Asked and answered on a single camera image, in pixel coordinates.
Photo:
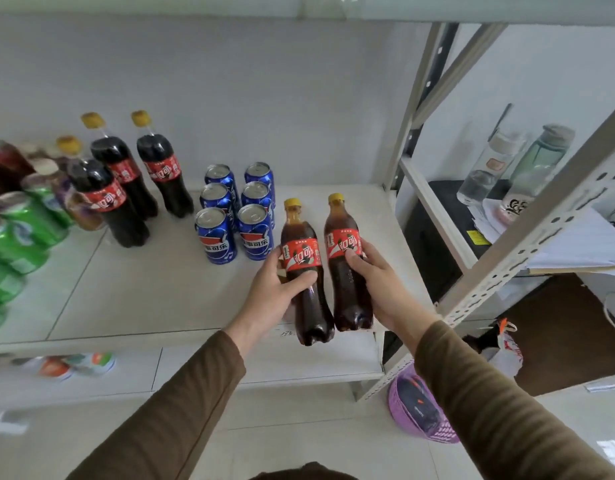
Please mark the stack of white papers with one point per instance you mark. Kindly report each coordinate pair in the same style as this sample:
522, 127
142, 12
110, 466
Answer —
582, 244

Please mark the person's left hand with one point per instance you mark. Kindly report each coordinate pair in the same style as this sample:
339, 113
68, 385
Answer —
267, 299

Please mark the dark red can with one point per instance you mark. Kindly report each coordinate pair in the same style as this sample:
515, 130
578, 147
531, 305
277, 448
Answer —
5, 164

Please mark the purple label coffee bottle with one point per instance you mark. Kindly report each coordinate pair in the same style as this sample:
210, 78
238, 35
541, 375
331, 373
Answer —
77, 209
30, 150

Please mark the black pouch orange mark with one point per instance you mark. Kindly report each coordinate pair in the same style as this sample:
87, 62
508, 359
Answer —
417, 404

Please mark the person's right hand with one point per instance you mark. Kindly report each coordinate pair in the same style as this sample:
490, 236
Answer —
392, 299

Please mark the pink round tin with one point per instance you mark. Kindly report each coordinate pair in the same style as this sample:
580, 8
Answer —
515, 208

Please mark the black box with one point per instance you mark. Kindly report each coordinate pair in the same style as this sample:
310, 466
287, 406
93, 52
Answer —
437, 254

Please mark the purple plastic basket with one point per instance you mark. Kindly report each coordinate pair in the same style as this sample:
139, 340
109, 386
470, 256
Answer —
402, 419

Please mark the white metal shelf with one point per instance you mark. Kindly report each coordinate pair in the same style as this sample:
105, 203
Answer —
137, 284

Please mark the green tinted bottle grey cap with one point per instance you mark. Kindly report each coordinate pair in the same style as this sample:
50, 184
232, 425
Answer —
537, 164

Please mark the person's right forearm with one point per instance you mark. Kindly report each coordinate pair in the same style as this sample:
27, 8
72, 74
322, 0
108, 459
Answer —
497, 414

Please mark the white perforated metal rack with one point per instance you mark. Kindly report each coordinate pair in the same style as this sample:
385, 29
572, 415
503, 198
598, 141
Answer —
435, 207

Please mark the person's left forearm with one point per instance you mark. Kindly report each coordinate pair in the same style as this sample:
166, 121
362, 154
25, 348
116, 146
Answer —
177, 419

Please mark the person's brown sweater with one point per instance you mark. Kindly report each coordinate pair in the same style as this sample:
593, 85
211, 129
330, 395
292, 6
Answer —
307, 472

